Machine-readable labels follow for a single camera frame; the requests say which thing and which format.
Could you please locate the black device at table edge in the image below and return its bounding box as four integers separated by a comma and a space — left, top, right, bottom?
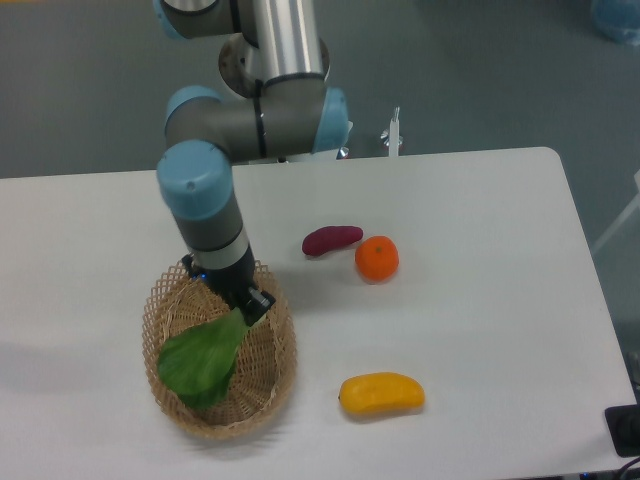
604, 404, 639, 458

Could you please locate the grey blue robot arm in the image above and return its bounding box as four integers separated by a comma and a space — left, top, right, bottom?
154, 1, 349, 325

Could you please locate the yellow mango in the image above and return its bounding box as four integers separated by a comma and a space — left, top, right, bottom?
338, 372, 426, 415

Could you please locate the green bok choy vegetable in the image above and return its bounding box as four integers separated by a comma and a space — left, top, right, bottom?
157, 308, 249, 410

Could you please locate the purple sweet potato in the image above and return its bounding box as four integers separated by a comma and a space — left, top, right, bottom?
301, 226, 364, 257

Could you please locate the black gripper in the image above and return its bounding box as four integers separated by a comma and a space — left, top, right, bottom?
181, 247, 276, 326

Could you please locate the orange mandarin fruit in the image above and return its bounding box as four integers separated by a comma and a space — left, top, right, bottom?
354, 236, 399, 282

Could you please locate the blue plastic bag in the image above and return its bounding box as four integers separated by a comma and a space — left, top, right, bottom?
590, 0, 639, 47

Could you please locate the woven wicker basket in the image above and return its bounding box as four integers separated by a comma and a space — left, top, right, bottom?
142, 261, 297, 440

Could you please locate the white frame at right edge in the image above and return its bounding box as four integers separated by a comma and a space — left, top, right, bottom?
591, 171, 640, 256

